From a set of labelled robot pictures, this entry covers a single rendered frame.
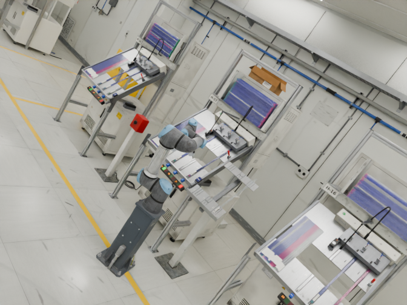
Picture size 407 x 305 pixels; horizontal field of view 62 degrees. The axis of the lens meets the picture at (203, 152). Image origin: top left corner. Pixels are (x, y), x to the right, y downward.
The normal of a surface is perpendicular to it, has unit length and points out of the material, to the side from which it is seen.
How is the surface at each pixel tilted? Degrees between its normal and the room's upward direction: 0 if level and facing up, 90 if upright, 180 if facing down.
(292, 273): 45
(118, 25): 90
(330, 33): 90
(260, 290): 90
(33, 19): 90
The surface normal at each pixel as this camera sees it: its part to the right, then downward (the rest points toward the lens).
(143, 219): -0.32, 0.07
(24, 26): 0.62, 0.58
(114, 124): -0.57, -0.13
